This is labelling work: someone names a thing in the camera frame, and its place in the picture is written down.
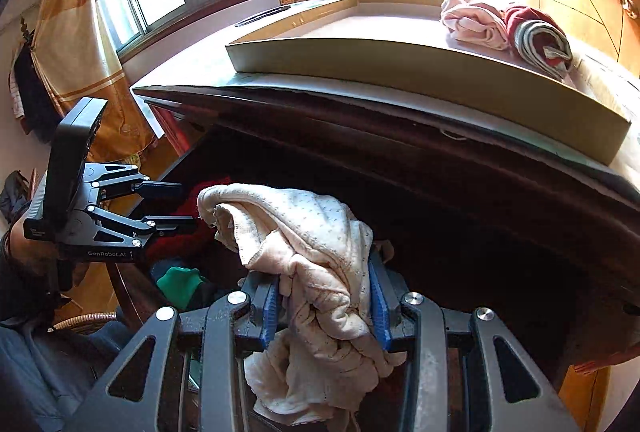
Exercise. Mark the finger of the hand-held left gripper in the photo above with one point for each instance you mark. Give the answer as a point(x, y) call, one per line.
point(160, 191)
point(170, 224)

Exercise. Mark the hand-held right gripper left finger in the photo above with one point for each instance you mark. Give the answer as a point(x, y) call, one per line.
point(271, 312)

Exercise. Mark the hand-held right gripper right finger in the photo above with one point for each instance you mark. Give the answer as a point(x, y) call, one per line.
point(378, 312)

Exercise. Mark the green and black sock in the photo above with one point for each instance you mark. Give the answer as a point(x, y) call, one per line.
point(177, 284)

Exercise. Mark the cream dotted underwear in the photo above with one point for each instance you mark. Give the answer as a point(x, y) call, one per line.
point(310, 252)

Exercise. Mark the wooden table drawer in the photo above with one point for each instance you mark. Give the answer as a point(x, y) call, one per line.
point(131, 297)

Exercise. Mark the shallow cardboard box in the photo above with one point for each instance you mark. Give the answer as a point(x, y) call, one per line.
point(410, 61)

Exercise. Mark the pink underwear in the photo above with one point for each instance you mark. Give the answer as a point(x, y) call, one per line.
point(475, 24)

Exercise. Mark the dark red striped underwear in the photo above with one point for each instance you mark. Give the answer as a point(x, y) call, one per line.
point(537, 36)

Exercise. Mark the person's left hand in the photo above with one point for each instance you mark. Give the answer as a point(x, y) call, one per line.
point(27, 249)

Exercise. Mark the dark hanging clothes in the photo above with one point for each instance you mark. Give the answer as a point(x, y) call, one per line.
point(30, 86)

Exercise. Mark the rattan chair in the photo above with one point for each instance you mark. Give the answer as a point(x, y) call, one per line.
point(85, 322)

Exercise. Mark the person's dark trousers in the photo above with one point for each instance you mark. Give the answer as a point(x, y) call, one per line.
point(45, 372)

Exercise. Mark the black smartphone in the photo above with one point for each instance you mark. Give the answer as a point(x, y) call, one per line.
point(262, 15)

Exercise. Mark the brass door knob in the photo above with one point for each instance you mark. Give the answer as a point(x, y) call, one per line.
point(629, 6)

